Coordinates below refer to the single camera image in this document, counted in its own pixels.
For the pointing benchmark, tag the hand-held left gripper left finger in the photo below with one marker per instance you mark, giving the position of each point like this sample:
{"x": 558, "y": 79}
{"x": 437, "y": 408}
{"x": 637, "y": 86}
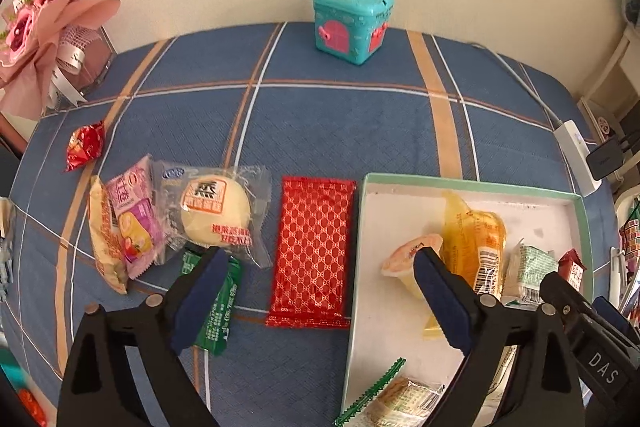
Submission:
{"x": 200, "y": 297}

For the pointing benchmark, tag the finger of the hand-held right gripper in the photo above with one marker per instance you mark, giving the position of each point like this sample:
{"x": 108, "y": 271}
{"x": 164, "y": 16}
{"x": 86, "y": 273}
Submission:
{"x": 612, "y": 317}
{"x": 565, "y": 299}

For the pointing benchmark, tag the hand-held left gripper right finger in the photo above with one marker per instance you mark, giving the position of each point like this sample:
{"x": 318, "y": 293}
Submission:
{"x": 445, "y": 302}

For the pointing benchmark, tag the dark green snack packet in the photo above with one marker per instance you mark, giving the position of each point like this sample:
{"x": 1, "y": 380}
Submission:
{"x": 222, "y": 307}

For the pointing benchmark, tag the red milk biscuit packet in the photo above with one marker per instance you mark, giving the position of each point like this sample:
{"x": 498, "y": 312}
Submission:
{"x": 572, "y": 267}

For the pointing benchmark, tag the green white barcode packet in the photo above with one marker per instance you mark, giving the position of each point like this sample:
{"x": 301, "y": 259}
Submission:
{"x": 530, "y": 267}

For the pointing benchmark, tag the jelly cup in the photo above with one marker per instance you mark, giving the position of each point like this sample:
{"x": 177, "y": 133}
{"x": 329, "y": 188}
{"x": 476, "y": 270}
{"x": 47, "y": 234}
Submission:
{"x": 410, "y": 262}

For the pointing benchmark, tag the orange jelly packet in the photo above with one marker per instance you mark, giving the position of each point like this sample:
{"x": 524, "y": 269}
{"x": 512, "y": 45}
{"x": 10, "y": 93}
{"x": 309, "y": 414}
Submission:
{"x": 475, "y": 237}

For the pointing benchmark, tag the clear steamed cake packet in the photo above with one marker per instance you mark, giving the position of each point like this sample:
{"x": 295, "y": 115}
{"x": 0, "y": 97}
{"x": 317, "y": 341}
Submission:
{"x": 215, "y": 217}

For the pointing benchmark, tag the white tray with green rim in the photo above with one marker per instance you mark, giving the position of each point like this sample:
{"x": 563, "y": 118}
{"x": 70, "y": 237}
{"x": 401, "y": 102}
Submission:
{"x": 390, "y": 227}

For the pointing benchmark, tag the pink purple snack packet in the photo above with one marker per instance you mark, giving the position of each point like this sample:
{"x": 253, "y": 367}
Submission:
{"x": 135, "y": 217}

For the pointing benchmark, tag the clear cracker packet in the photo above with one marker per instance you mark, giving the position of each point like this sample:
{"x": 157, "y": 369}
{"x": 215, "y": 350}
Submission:
{"x": 400, "y": 402}

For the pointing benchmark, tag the beige bread packet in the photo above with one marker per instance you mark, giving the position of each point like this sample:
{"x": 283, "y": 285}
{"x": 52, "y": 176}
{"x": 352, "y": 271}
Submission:
{"x": 102, "y": 237}

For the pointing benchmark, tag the red patterned snack packet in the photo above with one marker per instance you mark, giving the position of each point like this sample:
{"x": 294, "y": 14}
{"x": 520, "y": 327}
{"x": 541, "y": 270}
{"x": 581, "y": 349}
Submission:
{"x": 310, "y": 252}

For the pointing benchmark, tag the small red snack packet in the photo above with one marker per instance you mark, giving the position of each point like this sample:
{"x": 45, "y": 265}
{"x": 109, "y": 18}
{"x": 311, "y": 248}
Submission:
{"x": 82, "y": 147}

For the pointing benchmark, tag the white power strip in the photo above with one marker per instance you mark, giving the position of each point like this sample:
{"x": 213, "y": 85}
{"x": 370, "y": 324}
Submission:
{"x": 575, "y": 152}

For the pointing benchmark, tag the black charger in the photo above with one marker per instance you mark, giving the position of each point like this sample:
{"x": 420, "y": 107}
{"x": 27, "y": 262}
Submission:
{"x": 605, "y": 157}

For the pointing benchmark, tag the blue plaid tablecloth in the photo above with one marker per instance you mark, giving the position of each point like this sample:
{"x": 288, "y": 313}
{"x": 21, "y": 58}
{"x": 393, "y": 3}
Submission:
{"x": 350, "y": 132}

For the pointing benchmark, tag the teal and red object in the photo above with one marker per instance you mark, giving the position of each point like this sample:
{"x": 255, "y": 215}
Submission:
{"x": 20, "y": 382}

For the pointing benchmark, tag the blue white plastic packet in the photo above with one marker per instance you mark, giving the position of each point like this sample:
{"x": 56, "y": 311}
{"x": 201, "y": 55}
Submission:
{"x": 5, "y": 252}

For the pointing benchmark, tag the white wooden chair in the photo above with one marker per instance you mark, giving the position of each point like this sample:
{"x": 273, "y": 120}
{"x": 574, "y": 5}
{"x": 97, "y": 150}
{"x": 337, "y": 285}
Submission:
{"x": 607, "y": 72}

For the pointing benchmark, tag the pink translucent box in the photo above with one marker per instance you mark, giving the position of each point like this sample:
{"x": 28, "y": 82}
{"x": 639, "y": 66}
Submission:
{"x": 92, "y": 57}

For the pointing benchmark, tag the teal toy box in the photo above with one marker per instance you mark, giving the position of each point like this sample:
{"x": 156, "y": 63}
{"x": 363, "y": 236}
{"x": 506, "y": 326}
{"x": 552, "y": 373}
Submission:
{"x": 345, "y": 27}

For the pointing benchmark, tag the pink flower bouquet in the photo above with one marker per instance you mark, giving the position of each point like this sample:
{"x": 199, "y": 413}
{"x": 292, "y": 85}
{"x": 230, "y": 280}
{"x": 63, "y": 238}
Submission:
{"x": 45, "y": 22}

